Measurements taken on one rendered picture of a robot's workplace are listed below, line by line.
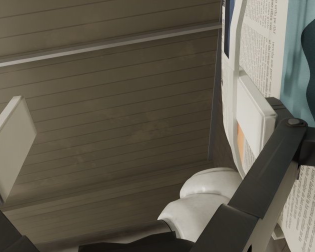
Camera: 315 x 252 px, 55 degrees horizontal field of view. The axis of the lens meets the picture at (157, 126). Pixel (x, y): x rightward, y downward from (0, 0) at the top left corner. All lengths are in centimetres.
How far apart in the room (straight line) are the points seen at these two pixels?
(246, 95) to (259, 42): 9
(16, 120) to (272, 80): 18
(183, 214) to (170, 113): 381
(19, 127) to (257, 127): 14
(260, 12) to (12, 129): 19
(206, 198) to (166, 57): 323
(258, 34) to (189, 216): 34
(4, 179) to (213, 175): 45
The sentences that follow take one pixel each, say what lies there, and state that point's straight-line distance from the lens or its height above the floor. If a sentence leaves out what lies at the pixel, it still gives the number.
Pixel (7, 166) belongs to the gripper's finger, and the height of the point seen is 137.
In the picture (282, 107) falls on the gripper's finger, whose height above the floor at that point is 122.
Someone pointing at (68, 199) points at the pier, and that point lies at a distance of 539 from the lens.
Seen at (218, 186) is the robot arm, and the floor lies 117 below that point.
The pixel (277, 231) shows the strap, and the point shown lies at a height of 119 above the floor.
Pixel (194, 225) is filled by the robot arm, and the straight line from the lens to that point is 52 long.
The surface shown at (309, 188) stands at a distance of 23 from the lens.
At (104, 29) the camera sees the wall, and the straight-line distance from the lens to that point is 341.
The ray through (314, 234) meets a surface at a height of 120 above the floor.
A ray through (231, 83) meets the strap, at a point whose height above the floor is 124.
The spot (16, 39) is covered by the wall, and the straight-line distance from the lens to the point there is 352.
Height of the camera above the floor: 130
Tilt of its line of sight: 5 degrees down
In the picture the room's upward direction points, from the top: 101 degrees counter-clockwise
